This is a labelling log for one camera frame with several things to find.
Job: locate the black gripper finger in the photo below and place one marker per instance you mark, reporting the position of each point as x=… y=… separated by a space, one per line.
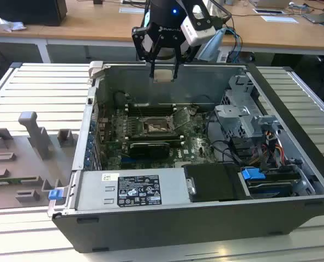
x=136 y=41
x=178 y=52

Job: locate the square silver cpu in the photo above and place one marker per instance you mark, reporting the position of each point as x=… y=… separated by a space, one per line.
x=163 y=75

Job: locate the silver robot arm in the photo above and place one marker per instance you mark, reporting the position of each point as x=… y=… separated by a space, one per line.
x=213 y=45

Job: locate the cpu socket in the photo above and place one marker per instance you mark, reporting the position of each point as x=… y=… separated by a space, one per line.
x=153 y=128

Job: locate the wooden desk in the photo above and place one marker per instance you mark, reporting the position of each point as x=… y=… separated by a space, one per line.
x=96 y=21

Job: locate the round coin cell battery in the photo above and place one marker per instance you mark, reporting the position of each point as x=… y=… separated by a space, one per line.
x=194 y=109

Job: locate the green motherboard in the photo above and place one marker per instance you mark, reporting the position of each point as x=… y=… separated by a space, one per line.
x=197 y=131

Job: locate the grey metal drive cage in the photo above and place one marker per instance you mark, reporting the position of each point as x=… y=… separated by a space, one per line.
x=233 y=120

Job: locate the flat tablet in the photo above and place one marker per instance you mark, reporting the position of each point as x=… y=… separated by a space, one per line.
x=268 y=11

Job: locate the black graphics card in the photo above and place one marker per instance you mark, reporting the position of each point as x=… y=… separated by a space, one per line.
x=148 y=151

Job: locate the white paper sheet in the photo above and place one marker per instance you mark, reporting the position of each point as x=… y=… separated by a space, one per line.
x=279 y=19

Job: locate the black box on desk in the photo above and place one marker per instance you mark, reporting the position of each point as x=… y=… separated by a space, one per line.
x=28 y=11

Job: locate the crumpled white paper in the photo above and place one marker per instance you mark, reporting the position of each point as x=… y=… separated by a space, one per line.
x=10 y=24

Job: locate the black plastic shroud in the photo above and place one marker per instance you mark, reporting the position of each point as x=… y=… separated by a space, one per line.
x=213 y=183

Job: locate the blue disk carrier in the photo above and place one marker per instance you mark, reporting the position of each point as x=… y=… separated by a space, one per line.
x=252 y=173

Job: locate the grey laptop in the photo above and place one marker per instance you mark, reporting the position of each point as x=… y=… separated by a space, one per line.
x=318 y=17

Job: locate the silver power supply unit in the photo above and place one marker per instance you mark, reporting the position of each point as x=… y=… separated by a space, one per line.
x=96 y=191

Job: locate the black hard disk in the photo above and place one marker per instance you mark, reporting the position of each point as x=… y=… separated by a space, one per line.
x=271 y=184

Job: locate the grey parts rack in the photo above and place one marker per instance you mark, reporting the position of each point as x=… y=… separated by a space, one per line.
x=28 y=169

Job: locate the blue case latch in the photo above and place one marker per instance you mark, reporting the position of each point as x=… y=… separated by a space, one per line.
x=55 y=194

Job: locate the black open pc case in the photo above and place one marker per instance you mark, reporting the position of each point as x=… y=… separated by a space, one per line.
x=178 y=226

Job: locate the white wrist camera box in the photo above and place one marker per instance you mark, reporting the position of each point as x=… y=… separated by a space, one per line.
x=194 y=35

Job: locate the grey case corner bracket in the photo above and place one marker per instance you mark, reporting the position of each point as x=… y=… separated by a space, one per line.
x=96 y=69

